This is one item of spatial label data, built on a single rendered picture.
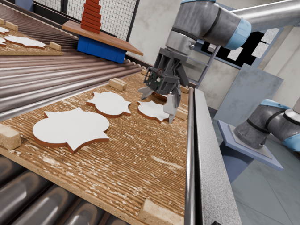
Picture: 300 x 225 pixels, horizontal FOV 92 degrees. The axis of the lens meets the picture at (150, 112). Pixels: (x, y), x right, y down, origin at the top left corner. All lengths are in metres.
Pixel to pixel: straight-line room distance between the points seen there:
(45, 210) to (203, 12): 0.47
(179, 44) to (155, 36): 3.92
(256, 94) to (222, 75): 0.90
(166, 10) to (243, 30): 3.94
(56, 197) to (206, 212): 0.26
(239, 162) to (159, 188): 0.68
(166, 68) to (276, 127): 0.55
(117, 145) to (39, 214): 0.15
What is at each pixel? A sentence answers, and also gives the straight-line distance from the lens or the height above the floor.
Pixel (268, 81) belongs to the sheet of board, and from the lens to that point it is 4.42.
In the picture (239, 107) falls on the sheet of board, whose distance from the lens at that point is 4.17.
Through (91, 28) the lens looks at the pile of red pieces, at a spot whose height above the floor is 1.06.
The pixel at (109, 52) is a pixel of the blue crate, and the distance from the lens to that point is 1.10.
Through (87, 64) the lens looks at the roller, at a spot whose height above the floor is 0.92.
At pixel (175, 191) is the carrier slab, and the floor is 0.94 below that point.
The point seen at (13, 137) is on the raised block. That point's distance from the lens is 0.30.
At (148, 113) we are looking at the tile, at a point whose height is 0.95.
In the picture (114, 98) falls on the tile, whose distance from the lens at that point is 0.48.
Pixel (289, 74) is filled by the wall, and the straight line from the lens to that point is 4.75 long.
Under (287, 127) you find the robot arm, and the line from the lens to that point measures 0.77.
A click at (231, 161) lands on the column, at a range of 0.92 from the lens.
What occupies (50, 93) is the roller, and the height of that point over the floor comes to 0.91.
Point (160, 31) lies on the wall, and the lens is 4.31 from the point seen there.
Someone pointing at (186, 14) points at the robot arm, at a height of 1.23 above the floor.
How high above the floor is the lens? 1.15
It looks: 25 degrees down
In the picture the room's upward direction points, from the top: 23 degrees clockwise
